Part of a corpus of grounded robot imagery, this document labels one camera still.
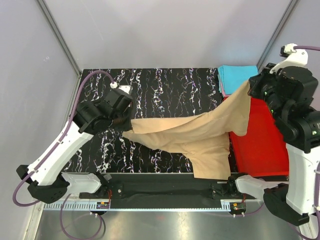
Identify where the beige t shirt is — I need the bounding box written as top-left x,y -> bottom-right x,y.
122,81 -> 251,180

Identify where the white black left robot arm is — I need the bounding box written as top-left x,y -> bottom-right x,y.
16,85 -> 133,204

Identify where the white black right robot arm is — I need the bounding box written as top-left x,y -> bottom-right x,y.
225,43 -> 320,227

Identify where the folded light blue t shirt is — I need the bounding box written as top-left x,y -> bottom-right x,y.
217,65 -> 258,94

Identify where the red plastic bin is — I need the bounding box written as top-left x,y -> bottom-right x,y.
228,98 -> 289,177

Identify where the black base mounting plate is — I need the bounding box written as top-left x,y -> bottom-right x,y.
79,173 -> 244,211

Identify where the right aluminium corner post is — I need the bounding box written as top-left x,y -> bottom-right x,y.
256,0 -> 300,71

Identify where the aluminium corner post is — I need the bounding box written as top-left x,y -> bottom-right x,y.
256,0 -> 300,71
35,0 -> 82,77

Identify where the left aluminium corner post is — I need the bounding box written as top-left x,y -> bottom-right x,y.
35,0 -> 82,77

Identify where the white slotted cable duct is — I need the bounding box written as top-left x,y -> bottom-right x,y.
44,200 -> 110,211

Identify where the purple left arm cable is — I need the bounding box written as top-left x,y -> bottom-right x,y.
12,70 -> 118,239

